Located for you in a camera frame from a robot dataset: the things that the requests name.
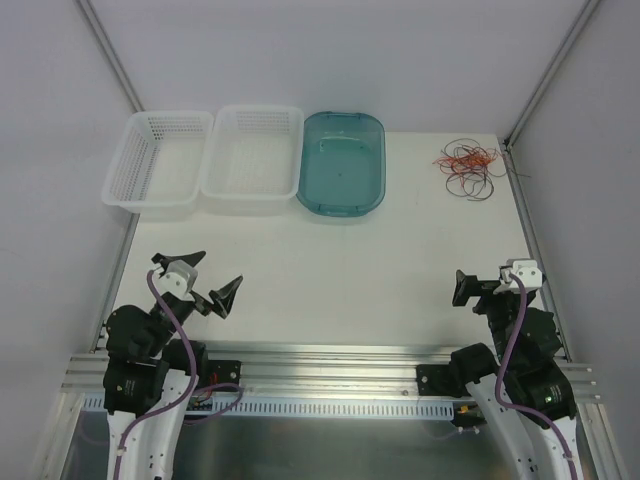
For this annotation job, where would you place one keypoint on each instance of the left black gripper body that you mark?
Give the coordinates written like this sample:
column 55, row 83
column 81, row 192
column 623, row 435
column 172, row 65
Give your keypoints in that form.
column 198, row 298

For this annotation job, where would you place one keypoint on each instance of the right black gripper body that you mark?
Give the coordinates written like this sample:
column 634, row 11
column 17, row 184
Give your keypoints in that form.
column 484, row 290

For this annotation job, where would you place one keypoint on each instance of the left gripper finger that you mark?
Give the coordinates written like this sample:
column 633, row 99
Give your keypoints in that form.
column 222, row 299
column 192, row 259

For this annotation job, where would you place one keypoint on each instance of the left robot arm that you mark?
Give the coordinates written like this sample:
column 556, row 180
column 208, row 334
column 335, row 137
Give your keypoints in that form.
column 155, row 371

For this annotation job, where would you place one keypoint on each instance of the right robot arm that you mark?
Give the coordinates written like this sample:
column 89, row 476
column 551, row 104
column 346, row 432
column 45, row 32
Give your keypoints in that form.
column 525, row 398

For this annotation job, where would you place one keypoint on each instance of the left white perforated basket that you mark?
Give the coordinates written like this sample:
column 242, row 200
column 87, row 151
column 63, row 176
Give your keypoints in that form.
column 156, row 166

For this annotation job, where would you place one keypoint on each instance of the white perforated basket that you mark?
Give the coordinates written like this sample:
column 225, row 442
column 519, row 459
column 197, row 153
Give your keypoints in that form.
column 253, row 160
column 156, row 166

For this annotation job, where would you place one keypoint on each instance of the right white perforated basket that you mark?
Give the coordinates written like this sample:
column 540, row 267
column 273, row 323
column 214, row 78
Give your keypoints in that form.
column 253, row 160

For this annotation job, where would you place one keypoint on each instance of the teal transparent plastic bin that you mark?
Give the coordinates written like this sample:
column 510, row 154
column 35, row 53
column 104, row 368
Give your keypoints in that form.
column 343, row 164

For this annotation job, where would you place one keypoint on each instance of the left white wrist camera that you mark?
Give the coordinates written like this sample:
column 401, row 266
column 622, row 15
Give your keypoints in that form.
column 179, row 280

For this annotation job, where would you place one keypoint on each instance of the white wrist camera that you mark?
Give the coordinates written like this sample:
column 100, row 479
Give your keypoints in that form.
column 517, row 273
column 179, row 280

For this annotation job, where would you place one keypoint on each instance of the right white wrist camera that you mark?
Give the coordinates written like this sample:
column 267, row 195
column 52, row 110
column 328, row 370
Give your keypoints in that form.
column 517, row 273

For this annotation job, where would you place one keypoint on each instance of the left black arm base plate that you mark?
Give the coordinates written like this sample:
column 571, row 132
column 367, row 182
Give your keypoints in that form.
column 223, row 373

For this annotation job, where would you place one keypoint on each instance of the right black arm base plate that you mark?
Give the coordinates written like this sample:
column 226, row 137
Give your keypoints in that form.
column 433, row 380

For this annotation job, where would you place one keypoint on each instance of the white slotted cable duct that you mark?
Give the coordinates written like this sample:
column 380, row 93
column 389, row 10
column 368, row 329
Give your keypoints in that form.
column 254, row 406

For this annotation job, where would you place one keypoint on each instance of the aluminium mounting rail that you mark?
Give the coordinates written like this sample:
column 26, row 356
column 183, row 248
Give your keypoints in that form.
column 324, row 371

